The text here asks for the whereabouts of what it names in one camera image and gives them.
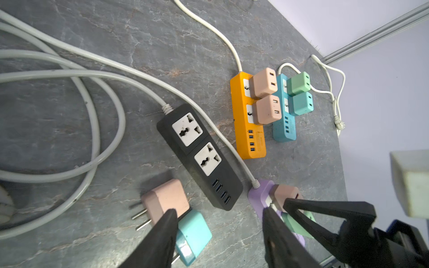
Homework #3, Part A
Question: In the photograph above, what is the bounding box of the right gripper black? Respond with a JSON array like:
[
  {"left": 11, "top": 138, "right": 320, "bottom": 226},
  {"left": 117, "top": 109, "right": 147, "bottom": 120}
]
[{"left": 283, "top": 197, "right": 429, "bottom": 268}]

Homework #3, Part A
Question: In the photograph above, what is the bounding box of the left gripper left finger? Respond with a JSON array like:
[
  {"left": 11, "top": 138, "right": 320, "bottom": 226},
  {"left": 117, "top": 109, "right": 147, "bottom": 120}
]
[{"left": 119, "top": 209, "right": 178, "bottom": 268}]

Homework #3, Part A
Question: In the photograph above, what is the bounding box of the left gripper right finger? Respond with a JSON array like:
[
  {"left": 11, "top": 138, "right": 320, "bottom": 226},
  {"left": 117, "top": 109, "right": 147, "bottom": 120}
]
[{"left": 263, "top": 207, "right": 320, "bottom": 268}]

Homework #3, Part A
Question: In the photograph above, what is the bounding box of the teal plug adapter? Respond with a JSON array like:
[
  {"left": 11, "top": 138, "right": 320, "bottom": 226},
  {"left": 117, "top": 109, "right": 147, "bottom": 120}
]
[{"left": 175, "top": 209, "right": 212, "bottom": 267}]

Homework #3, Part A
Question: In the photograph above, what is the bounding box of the pink plug adapter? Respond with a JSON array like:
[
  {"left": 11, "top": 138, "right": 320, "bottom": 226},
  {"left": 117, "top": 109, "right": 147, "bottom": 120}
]
[{"left": 132, "top": 179, "right": 190, "bottom": 231}]

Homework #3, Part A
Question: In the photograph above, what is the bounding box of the orange power strip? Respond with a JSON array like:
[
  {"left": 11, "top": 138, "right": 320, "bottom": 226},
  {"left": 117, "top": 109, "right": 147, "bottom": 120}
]
[{"left": 230, "top": 71, "right": 267, "bottom": 159}]

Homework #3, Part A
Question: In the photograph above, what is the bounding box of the black power strip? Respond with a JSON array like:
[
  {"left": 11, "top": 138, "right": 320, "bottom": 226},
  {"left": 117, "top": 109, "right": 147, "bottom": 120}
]
[{"left": 156, "top": 104, "right": 243, "bottom": 211}]

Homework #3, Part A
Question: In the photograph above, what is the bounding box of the pink adapter orange strip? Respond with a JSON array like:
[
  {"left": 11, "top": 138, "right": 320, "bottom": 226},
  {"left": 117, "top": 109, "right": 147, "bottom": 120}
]
[
  {"left": 252, "top": 95, "right": 282, "bottom": 125},
  {"left": 249, "top": 68, "right": 278, "bottom": 99}
]

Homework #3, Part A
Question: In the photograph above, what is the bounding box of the green adapter on purple strip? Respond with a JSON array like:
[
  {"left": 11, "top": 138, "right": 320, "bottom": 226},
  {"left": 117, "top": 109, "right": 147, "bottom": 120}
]
[{"left": 282, "top": 212, "right": 313, "bottom": 238}]

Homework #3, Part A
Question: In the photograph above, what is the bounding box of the pink adapter on purple strip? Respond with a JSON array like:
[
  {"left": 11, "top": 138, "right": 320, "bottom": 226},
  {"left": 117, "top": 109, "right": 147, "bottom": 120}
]
[{"left": 269, "top": 184, "right": 303, "bottom": 212}]

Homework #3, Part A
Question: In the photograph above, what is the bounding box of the purple power strip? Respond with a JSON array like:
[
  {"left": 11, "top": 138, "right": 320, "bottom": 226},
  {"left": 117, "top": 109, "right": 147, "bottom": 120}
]
[{"left": 247, "top": 178, "right": 306, "bottom": 249}]

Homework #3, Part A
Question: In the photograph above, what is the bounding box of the teal power strip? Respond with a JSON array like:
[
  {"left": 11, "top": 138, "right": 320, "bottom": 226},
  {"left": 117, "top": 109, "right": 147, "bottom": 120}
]
[{"left": 273, "top": 74, "right": 297, "bottom": 142}]

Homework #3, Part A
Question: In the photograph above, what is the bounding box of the green adapter on teal strip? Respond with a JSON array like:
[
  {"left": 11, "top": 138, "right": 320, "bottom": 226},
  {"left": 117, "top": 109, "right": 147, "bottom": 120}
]
[{"left": 287, "top": 71, "right": 311, "bottom": 96}]

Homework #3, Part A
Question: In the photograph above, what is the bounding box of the white cable of teal strip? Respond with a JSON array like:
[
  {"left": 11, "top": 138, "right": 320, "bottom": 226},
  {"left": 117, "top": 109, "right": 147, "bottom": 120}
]
[{"left": 276, "top": 54, "right": 346, "bottom": 137}]

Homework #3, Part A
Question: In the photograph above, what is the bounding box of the white cable of purple strip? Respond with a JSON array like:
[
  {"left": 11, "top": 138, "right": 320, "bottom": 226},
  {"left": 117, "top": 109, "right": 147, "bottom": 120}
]
[{"left": 0, "top": 8, "right": 261, "bottom": 189}]

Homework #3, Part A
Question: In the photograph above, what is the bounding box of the white cable of orange strip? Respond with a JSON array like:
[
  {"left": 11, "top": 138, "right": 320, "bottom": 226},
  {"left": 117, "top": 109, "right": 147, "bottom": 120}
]
[{"left": 172, "top": 0, "right": 244, "bottom": 73}]

